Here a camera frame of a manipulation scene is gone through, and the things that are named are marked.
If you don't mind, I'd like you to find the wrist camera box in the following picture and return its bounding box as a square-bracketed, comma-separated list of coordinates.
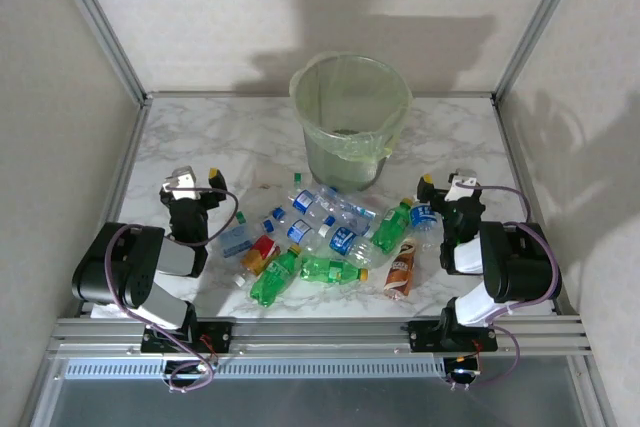
[163, 165, 200, 194]
[446, 168, 480, 202]

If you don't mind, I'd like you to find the green plastic bin liner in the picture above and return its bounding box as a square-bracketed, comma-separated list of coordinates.
[290, 50, 414, 166]

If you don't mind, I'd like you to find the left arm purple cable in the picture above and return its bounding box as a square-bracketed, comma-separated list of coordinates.
[103, 185, 239, 393]

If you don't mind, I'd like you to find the grey metal panel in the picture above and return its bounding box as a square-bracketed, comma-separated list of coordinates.
[34, 379, 604, 427]

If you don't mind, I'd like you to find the slotted grey cable duct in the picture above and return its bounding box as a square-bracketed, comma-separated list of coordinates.
[62, 357, 449, 381]

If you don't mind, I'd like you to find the aluminium frame leg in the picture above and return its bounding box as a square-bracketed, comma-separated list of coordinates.
[569, 354, 619, 427]
[18, 352, 69, 427]

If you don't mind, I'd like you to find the red and yellow bottle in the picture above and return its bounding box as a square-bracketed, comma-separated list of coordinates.
[240, 233, 281, 277]

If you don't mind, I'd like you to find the aluminium table edge rail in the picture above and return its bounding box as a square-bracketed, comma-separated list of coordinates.
[144, 90, 499, 100]
[99, 96, 154, 228]
[492, 96, 576, 318]

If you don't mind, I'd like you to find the green bottle yellow cap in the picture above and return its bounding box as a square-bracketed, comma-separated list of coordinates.
[372, 196, 417, 254]
[248, 243, 304, 309]
[298, 255, 370, 287]

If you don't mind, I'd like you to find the grey mesh waste bin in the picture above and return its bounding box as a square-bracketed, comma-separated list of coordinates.
[290, 50, 414, 193]

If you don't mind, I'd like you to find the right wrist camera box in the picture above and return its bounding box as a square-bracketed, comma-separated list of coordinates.
[446, 168, 480, 202]

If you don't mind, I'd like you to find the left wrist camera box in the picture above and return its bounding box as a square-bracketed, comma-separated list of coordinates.
[163, 165, 200, 194]

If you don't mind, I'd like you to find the clear bottle blue label white cap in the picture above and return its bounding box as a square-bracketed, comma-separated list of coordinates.
[319, 223, 385, 269]

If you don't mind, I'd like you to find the clear bottle dark blue label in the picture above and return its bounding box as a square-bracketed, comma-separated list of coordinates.
[408, 200, 445, 251]
[287, 218, 329, 254]
[288, 185, 346, 216]

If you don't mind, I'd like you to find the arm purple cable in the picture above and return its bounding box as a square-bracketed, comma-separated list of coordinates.
[103, 185, 239, 393]
[452, 183, 560, 391]

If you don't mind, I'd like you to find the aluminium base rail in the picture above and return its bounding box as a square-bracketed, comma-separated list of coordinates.
[49, 315, 594, 359]

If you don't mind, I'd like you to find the aluminium frame post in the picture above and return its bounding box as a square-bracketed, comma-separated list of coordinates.
[493, 0, 592, 101]
[44, 0, 151, 104]

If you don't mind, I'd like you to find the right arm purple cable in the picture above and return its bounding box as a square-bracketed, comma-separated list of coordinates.
[452, 183, 560, 391]

